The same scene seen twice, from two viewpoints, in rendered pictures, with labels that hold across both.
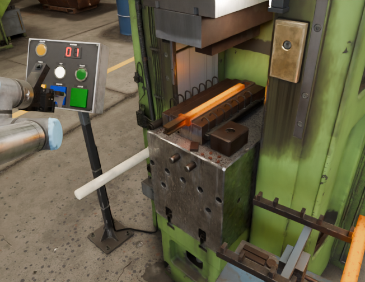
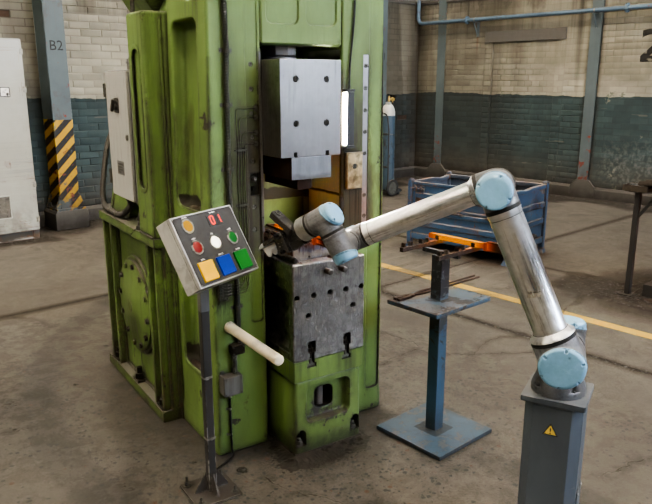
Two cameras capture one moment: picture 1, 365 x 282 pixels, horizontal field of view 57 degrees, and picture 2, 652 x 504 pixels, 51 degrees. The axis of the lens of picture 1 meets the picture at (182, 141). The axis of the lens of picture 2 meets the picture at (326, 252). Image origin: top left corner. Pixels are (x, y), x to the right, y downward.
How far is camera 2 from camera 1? 2.86 m
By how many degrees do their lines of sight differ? 72
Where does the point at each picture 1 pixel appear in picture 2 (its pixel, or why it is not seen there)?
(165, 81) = (252, 234)
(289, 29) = (355, 156)
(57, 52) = (202, 224)
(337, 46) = (374, 160)
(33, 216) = not seen: outside the picture
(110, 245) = (230, 489)
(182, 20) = (316, 161)
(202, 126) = not seen: hidden behind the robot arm
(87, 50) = (225, 214)
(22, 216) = not seen: outside the picture
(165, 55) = (253, 207)
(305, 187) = (371, 260)
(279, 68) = (352, 181)
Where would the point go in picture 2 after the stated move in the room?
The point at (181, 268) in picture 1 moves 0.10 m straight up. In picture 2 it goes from (318, 418) to (318, 399)
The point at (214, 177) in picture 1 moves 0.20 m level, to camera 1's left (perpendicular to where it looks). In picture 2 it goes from (357, 267) to (349, 279)
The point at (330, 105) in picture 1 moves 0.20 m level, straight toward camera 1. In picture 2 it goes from (375, 195) to (410, 200)
